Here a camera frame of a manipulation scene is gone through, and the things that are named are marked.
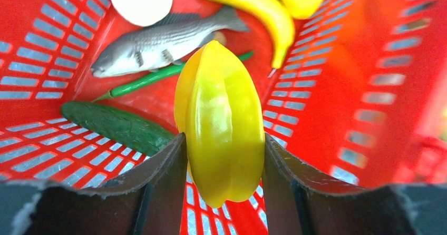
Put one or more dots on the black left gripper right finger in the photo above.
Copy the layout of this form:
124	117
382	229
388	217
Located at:
300	199

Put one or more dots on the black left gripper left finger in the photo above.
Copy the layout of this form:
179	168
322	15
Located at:
147	199

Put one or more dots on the yellow toy starfruit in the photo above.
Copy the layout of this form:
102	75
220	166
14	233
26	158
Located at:
217	107

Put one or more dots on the dark green toy cucumber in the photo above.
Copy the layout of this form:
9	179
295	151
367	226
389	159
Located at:
129	129

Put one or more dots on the red plastic basket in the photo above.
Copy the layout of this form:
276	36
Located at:
361	97

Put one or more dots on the long green toy chili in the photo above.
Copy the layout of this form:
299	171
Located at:
141	82

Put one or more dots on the grey toy fish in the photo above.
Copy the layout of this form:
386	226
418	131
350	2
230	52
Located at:
164	43

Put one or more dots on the yellow toy chili pepper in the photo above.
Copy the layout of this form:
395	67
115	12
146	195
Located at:
275	18

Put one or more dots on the small tan toy nut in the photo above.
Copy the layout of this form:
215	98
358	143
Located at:
220	37

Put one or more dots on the white round toy slice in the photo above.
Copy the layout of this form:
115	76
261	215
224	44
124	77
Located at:
142	12

